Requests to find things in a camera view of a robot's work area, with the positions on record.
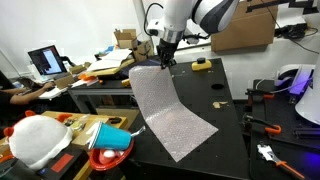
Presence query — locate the open cardboard box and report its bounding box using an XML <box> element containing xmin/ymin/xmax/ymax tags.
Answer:
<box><xmin>113</xmin><ymin>28</ymin><xmax>139</xmax><ymax>50</ymax></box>

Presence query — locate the stack of white papers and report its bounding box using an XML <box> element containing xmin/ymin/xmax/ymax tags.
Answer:
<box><xmin>85</xmin><ymin>48</ymin><xmax>134</xmax><ymax>73</ymax></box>

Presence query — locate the orange handled wrench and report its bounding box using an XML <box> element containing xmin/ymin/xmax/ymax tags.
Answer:
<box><xmin>256</xmin><ymin>143</ymin><xmax>306</xmax><ymax>180</ymax></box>

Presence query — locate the yellow flat board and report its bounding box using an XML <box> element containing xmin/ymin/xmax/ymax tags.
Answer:
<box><xmin>85</xmin><ymin>59</ymin><xmax>136</xmax><ymax>77</ymax></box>

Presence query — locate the red plastic bowl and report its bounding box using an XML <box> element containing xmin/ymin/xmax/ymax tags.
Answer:
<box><xmin>89</xmin><ymin>138</ymin><xmax>136</xmax><ymax>172</ymax></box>

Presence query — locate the aluminium frame table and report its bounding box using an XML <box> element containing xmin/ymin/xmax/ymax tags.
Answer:
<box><xmin>68</xmin><ymin>77</ymin><xmax>162</xmax><ymax>115</ymax></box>

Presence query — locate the wooden yellow table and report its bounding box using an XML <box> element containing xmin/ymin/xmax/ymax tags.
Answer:
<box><xmin>0</xmin><ymin>110</ymin><xmax>128</xmax><ymax>180</ymax></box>

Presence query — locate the bubble wrap sheet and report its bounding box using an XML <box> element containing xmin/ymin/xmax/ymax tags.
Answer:
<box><xmin>128</xmin><ymin>64</ymin><xmax>220</xmax><ymax>163</ymax></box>

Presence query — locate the white VR headset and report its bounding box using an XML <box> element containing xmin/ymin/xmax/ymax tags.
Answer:
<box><xmin>274</xmin><ymin>64</ymin><xmax>316</xmax><ymax>96</ymax></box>

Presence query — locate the large cardboard box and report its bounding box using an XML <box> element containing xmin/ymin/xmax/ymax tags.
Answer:
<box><xmin>210</xmin><ymin>0</ymin><xmax>279</xmax><ymax>53</ymax></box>

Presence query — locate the person in black shirt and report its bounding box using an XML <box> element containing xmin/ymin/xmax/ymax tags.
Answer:
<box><xmin>0</xmin><ymin>69</ymin><xmax>56</xmax><ymax>116</ymax></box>

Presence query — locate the laptop computer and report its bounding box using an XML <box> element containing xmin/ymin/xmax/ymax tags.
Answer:
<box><xmin>27</xmin><ymin>44</ymin><xmax>68</xmax><ymax>82</ymax></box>

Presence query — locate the black box with red label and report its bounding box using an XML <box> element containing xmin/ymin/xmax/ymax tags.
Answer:
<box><xmin>34</xmin><ymin>146</ymin><xmax>90</xmax><ymax>180</ymax></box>

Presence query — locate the orange handled clamp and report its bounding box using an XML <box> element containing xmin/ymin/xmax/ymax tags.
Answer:
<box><xmin>244</xmin><ymin>114</ymin><xmax>283</xmax><ymax>136</ymax></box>
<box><xmin>245</xmin><ymin>87</ymin><xmax>278</xmax><ymax>101</ymax></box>

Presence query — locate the beige tape scrap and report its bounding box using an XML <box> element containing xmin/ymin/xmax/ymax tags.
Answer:
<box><xmin>212</xmin><ymin>100</ymin><xmax>230</xmax><ymax>110</ymax></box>

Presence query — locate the black cable bundle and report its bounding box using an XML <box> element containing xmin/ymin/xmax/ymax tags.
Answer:
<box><xmin>274</xmin><ymin>22</ymin><xmax>320</xmax><ymax>55</ymax></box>

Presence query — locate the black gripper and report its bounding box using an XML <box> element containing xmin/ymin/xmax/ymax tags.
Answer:
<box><xmin>156</xmin><ymin>38</ymin><xmax>180</xmax><ymax>70</ymax></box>

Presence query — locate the teal plastic cup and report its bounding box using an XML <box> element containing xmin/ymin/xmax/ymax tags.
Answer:
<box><xmin>87</xmin><ymin>121</ymin><xmax>133</xmax><ymax>151</ymax></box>

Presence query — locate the small cardboard box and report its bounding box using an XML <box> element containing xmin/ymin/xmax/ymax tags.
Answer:
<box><xmin>133</xmin><ymin>39</ymin><xmax>155</xmax><ymax>63</ymax></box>

